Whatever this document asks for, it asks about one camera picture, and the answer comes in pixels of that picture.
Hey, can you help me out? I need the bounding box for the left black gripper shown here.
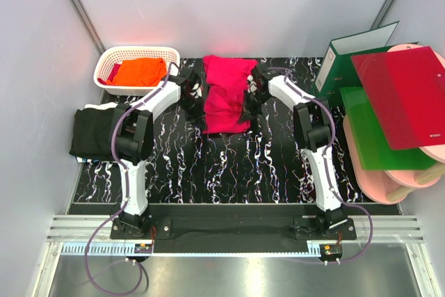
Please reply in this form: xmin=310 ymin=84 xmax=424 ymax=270
xmin=177 ymin=95 xmax=208 ymax=131

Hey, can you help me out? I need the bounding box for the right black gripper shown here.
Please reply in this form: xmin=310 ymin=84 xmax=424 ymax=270
xmin=238 ymin=89 xmax=271 ymax=125

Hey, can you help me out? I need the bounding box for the magenta t shirt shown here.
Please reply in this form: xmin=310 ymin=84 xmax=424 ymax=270
xmin=203 ymin=55 xmax=258 ymax=134

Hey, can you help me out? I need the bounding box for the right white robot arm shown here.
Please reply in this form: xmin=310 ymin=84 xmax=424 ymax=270
xmin=238 ymin=65 xmax=347 ymax=239

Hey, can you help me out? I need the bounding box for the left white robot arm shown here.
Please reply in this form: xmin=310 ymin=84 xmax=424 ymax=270
xmin=111 ymin=68 xmax=207 ymax=239

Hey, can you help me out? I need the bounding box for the orange t shirt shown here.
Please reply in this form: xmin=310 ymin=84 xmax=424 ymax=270
xmin=105 ymin=58 xmax=167 ymax=87

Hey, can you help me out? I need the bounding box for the white plastic basket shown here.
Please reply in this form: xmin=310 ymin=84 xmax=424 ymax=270
xmin=93 ymin=46 xmax=181 ymax=96

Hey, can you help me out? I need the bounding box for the green lever arch binder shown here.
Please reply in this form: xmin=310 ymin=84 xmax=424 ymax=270
xmin=315 ymin=21 xmax=399 ymax=108

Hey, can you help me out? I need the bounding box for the folded black t shirt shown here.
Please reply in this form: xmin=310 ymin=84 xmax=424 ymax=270
xmin=69 ymin=103 xmax=117 ymax=161

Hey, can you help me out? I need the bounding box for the green plastic folder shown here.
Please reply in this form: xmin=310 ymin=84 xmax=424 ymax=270
xmin=340 ymin=87 xmax=436 ymax=170

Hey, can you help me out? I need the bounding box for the red plastic folder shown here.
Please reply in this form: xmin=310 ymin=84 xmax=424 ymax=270
xmin=351 ymin=47 xmax=444 ymax=150

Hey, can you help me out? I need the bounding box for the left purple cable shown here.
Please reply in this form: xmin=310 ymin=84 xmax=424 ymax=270
xmin=85 ymin=61 xmax=181 ymax=294

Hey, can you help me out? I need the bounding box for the purple cable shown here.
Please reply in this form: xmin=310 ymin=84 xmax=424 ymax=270
xmin=267 ymin=66 xmax=373 ymax=265
xmin=85 ymin=61 xmax=181 ymax=294

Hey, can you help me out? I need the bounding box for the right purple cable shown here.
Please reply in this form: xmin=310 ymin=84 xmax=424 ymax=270
xmin=267 ymin=66 xmax=373 ymax=265

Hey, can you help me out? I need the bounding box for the aluminium rail frame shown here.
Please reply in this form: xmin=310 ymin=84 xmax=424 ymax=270
xmin=31 ymin=215 xmax=442 ymax=296

